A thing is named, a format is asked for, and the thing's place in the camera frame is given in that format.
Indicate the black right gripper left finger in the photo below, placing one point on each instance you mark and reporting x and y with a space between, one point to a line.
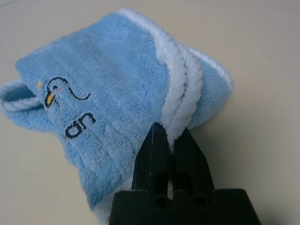
152 161

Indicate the light blue towel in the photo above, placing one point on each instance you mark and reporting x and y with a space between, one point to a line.
112 82

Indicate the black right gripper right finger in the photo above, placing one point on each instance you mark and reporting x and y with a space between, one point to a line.
189 164

